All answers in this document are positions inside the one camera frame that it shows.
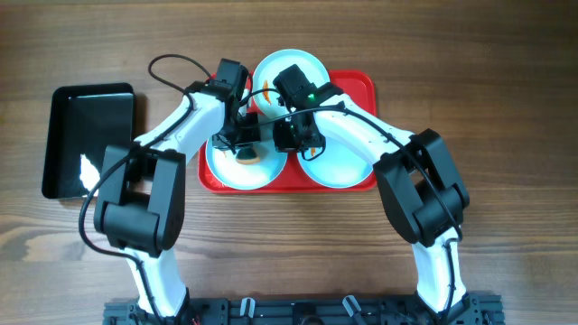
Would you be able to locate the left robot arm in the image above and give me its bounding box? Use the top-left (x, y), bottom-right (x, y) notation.
top-left (89, 78), bottom-right (248, 324)

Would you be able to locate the light blue plate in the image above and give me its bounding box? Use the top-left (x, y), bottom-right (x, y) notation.
top-left (252, 49), bottom-right (331, 118)
top-left (205, 139), bottom-right (288, 190)
top-left (297, 138), bottom-right (372, 189)

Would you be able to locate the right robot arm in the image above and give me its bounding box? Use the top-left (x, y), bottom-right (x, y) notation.
top-left (275, 82), bottom-right (470, 318)

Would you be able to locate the red plastic tray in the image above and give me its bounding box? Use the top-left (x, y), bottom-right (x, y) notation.
top-left (197, 70), bottom-right (377, 195)

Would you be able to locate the orange green sponge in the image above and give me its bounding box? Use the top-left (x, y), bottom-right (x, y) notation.
top-left (236, 146), bottom-right (260, 165)

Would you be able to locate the black water basin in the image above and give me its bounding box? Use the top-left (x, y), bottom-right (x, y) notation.
top-left (42, 83), bottom-right (135, 200)

